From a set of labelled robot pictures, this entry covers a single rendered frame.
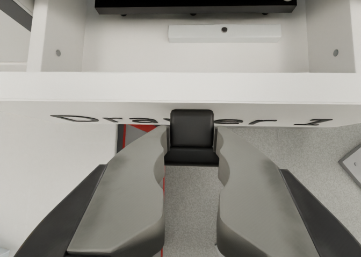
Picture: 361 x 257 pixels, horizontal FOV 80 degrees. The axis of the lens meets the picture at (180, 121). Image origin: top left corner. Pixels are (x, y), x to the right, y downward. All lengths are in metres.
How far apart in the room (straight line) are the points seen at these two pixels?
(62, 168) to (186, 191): 0.79
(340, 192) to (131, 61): 1.15
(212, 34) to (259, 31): 0.04
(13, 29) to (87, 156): 0.16
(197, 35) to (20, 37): 0.17
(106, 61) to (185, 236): 0.97
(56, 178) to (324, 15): 0.35
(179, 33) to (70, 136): 0.20
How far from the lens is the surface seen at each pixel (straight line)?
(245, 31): 0.23
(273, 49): 0.25
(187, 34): 0.23
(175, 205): 1.08
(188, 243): 1.13
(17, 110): 0.20
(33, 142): 0.36
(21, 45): 0.29
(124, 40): 0.25
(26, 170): 0.36
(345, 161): 1.23
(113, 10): 0.23
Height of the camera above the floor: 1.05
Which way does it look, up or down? 82 degrees down
